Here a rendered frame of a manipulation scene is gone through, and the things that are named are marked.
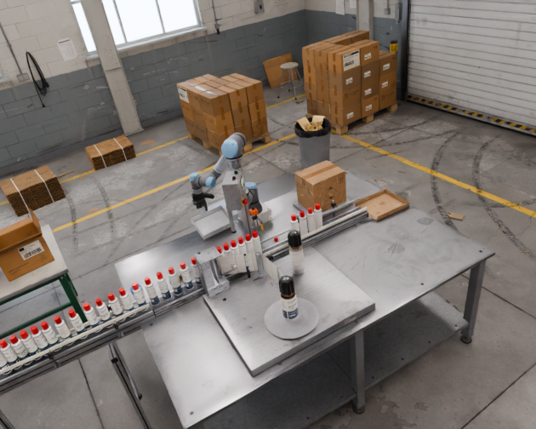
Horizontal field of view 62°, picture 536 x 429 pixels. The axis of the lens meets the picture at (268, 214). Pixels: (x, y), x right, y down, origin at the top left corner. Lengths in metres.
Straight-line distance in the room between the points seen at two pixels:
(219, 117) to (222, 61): 2.59
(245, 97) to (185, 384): 4.58
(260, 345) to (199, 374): 0.35
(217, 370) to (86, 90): 6.11
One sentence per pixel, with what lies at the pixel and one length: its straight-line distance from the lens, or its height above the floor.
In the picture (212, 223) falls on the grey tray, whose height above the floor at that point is 0.87.
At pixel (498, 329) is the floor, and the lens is 3.83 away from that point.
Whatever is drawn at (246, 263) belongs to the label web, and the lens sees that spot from 2.78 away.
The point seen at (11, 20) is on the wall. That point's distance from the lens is 7.64.
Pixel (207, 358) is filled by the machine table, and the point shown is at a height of 0.83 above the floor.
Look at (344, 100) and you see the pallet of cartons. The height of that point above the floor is 0.51.
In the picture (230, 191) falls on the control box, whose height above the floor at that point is 1.43.
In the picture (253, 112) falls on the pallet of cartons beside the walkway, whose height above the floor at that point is 0.51.
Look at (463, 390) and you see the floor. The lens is 3.43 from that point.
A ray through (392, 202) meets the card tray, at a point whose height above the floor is 0.83.
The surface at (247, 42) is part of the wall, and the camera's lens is 8.86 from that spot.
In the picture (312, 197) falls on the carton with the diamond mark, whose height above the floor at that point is 1.00.
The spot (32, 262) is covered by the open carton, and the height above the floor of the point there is 0.84.
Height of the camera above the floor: 2.75
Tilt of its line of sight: 33 degrees down
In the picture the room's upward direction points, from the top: 9 degrees counter-clockwise
